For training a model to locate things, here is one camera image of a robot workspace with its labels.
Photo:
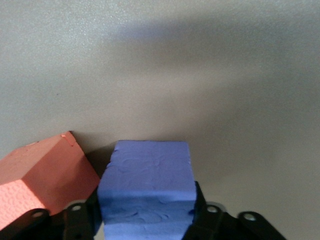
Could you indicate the orange foam cube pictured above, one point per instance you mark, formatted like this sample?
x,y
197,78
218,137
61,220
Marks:
x,y
45,180

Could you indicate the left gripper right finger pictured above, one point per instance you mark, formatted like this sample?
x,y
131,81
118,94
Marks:
x,y
215,225

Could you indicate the purple foam cube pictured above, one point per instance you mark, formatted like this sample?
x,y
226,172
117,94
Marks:
x,y
147,180

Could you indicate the brown table mat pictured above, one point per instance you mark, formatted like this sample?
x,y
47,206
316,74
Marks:
x,y
175,62

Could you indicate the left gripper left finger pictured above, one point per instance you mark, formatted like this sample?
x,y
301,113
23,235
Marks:
x,y
75,222

